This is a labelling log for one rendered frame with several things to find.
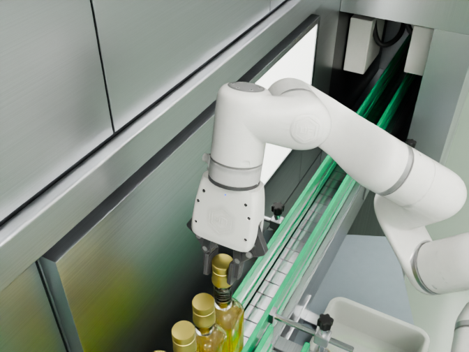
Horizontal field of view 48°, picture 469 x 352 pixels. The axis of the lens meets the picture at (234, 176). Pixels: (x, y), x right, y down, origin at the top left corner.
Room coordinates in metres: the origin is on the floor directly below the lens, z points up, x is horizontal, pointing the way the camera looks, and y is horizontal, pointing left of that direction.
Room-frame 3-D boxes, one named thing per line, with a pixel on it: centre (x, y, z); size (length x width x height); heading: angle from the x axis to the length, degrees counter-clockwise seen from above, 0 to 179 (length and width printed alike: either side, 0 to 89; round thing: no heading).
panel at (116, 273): (0.84, 0.02, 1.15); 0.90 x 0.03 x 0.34; 152
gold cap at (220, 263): (0.55, 0.02, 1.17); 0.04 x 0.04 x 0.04
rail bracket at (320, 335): (0.59, -0.14, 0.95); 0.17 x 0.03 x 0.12; 62
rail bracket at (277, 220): (0.90, -0.08, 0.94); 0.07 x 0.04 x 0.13; 62
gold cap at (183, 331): (0.45, 0.07, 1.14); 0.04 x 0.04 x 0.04
